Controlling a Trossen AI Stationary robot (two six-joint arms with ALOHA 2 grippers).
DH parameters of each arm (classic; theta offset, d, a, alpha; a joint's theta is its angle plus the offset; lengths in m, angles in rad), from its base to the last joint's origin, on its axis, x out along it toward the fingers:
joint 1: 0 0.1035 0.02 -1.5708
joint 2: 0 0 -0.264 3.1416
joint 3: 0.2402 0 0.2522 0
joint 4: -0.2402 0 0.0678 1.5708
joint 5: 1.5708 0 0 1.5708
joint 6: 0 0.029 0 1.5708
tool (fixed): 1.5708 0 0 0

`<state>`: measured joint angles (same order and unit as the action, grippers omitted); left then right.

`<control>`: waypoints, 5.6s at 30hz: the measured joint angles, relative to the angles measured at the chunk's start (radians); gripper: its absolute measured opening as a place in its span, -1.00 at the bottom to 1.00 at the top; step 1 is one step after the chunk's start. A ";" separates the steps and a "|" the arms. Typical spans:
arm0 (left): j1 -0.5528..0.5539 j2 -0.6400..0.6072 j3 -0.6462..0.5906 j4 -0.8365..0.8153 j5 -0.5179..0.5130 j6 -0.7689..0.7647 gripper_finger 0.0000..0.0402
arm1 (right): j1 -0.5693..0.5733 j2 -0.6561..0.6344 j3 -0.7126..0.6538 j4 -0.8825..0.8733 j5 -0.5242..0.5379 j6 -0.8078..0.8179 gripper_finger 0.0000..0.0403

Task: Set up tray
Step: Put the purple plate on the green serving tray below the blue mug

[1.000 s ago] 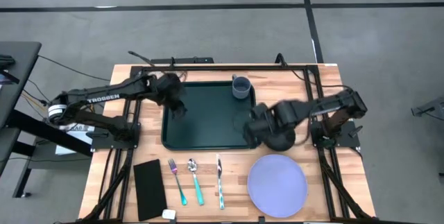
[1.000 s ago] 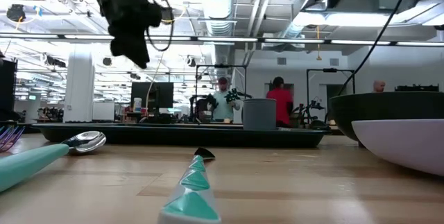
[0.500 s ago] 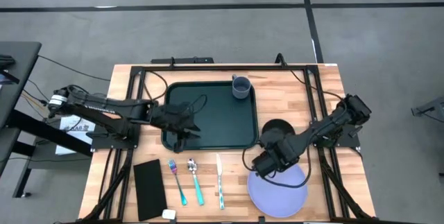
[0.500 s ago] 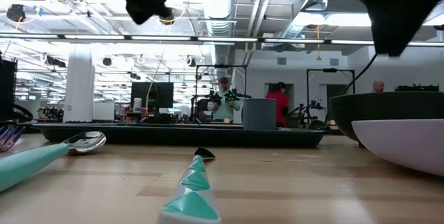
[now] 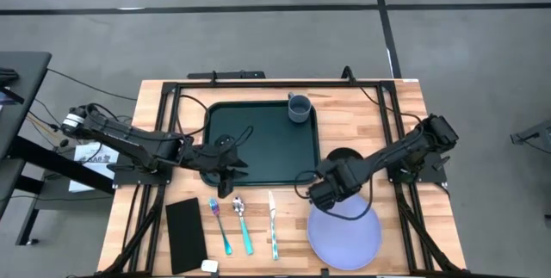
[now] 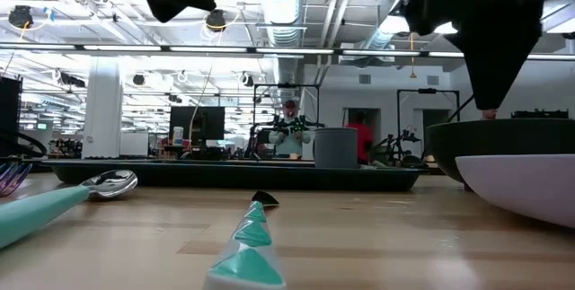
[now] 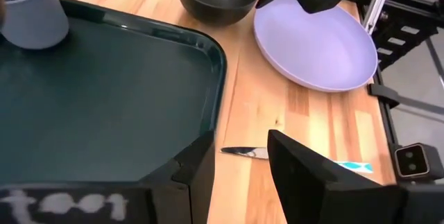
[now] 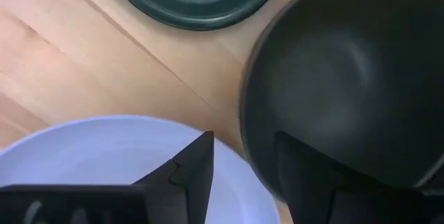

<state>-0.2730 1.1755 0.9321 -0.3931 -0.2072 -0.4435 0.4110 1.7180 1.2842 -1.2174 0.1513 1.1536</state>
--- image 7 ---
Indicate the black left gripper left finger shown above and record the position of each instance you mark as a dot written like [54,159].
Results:
[180,189]

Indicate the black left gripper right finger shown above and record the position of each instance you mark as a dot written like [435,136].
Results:
[312,193]

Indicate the lilac plate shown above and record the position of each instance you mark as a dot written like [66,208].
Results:
[312,50]

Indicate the black bowl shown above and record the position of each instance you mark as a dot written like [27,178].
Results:
[215,2]

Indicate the dark green serving tray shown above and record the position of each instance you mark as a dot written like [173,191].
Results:
[104,95]

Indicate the silver aluminium strut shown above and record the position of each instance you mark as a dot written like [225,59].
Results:
[376,5]

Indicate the black slotted mounting plate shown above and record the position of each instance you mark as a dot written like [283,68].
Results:
[392,30]

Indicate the grey-blue plastic cup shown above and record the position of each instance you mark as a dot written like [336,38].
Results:
[31,16]

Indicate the black table frame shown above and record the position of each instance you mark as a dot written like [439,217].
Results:
[388,123]

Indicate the small black table-level camera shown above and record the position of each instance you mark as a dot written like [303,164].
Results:
[412,159]

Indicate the black table edge bracket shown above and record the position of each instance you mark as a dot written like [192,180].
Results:
[381,94]

